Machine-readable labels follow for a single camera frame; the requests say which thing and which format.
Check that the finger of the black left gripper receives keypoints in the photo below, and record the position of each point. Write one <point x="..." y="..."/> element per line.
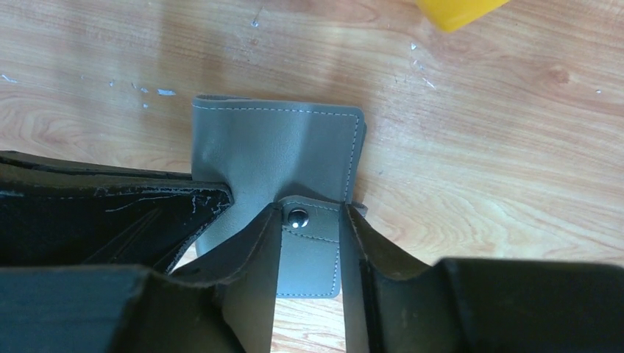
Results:
<point x="58" y="212"/>

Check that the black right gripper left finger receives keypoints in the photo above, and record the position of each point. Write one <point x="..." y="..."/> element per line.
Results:
<point x="222" y="301"/>

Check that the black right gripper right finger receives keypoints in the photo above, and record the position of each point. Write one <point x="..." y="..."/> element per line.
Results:
<point x="394" y="302"/>

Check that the yellow plastic bin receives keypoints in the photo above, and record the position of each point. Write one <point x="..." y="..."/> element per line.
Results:
<point x="450" y="15"/>

